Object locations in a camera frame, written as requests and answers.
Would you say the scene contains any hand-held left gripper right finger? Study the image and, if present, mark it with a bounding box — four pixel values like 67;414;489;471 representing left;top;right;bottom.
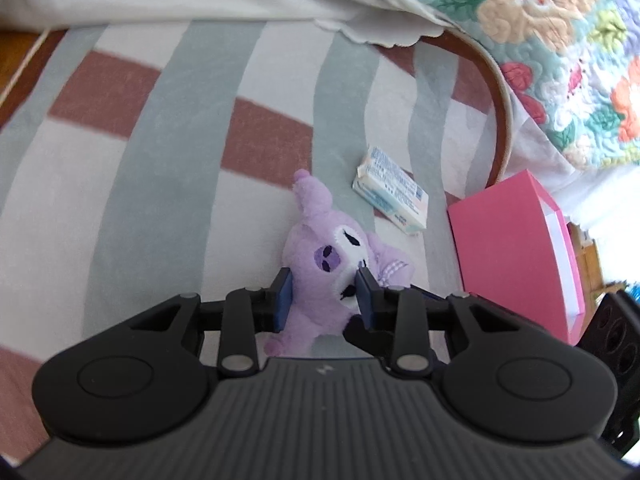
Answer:
354;266;526;378

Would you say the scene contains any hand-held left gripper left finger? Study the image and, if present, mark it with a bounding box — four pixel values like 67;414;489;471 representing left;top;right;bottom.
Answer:
115;266;295;377

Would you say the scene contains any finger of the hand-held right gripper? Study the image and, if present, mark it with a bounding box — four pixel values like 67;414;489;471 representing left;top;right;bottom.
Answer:
342;317;396;361

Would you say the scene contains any purple plush toy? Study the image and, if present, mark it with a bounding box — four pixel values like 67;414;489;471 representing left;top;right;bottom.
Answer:
264;169;416;358

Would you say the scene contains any pink cardboard box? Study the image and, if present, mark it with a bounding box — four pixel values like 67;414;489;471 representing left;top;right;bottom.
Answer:
446;169;586;346

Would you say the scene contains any white soap bar packet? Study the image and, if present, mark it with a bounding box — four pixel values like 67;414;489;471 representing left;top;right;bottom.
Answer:
351;146;431;237

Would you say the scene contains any checkered striped rug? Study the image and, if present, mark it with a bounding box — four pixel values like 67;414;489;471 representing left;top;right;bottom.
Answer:
0;15;513;461

